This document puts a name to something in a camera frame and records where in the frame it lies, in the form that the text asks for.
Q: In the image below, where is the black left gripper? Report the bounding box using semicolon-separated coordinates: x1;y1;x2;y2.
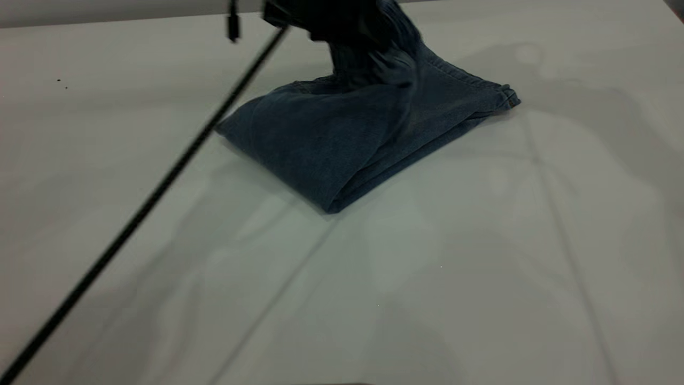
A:
262;0;391;47

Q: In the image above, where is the black hanging connector plug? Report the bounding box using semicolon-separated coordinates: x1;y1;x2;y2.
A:
227;0;241;43

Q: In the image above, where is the thick black braided cable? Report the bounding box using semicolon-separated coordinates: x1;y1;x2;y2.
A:
0;24;292;383

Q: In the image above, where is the blue denim shorts cartoon print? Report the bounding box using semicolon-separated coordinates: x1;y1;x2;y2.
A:
214;8;522;215

